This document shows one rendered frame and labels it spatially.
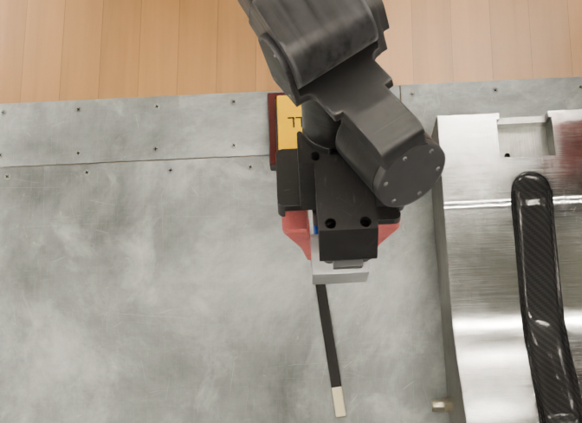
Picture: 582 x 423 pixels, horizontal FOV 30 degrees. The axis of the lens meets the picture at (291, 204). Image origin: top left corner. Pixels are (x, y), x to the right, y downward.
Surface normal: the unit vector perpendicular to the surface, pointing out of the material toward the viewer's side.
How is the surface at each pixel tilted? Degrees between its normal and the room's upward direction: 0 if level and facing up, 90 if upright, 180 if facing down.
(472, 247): 3
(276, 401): 0
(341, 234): 63
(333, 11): 15
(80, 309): 0
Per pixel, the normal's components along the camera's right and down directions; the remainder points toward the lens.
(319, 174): -0.04, -0.68
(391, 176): 0.49, 0.63
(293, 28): 0.08, -0.10
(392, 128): -0.25, -0.57
